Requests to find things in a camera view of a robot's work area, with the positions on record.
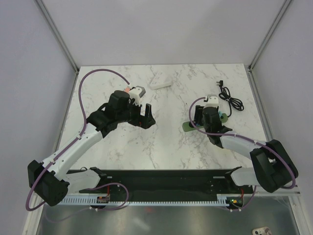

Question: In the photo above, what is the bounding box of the aluminium frame post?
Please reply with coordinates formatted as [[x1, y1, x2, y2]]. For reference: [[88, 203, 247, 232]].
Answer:
[[246, 0, 294, 71], [34, 0, 80, 74]]

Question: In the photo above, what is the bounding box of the green power strip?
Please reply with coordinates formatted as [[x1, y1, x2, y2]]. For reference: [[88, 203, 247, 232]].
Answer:
[[182, 113, 228, 132]]

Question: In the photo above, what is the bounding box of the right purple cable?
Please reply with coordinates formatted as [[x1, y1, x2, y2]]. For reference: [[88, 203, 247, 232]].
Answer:
[[189, 96, 297, 211]]

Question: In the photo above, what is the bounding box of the white slotted cable duct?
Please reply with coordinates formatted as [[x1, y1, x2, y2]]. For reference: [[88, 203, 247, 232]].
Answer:
[[59, 194, 236, 207]]

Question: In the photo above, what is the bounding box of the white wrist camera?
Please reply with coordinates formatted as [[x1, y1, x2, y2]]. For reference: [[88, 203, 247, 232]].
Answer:
[[128, 86, 146, 106], [204, 95, 219, 108]]

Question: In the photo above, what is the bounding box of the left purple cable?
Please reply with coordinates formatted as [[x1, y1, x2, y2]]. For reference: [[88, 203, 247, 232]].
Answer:
[[25, 69, 134, 222]]

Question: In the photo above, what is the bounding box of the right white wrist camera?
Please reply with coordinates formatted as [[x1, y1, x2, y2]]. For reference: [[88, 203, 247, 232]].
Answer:
[[204, 95, 219, 108]]

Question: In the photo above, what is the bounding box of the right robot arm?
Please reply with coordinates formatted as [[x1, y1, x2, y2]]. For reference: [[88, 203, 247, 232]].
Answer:
[[191, 105, 298, 193]]

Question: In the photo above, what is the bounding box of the smartphone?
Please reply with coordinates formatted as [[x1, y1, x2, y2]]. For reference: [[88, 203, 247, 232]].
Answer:
[[252, 227, 272, 235]]

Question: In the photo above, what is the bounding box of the white triangular power strip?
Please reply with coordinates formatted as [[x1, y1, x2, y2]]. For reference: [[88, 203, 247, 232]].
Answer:
[[149, 71, 173, 90]]

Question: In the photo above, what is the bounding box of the purple cable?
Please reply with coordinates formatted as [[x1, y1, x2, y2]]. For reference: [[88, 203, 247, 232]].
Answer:
[[25, 69, 134, 222], [189, 96, 297, 211]]

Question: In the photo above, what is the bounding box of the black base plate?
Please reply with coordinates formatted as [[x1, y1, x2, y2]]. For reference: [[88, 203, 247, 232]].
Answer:
[[80, 169, 253, 200]]

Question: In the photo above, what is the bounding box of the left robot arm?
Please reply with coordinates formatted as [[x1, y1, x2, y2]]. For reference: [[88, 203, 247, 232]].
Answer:
[[27, 86, 156, 206]]

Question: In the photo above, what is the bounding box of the black power cord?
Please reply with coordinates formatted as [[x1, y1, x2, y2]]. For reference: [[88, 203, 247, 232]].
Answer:
[[215, 81, 245, 118]]

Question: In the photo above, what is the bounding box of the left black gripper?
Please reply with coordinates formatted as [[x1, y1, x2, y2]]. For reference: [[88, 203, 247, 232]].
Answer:
[[117, 98, 155, 129]]

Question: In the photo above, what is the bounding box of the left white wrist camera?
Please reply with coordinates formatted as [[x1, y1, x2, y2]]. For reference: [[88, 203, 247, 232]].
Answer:
[[128, 86, 146, 106]]

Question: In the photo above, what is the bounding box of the right aluminium frame post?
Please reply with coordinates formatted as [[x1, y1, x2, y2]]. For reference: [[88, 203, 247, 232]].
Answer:
[[246, 0, 294, 71]]

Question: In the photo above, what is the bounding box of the left aluminium frame post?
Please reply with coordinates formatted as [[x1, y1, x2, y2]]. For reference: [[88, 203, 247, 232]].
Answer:
[[34, 0, 80, 74]]

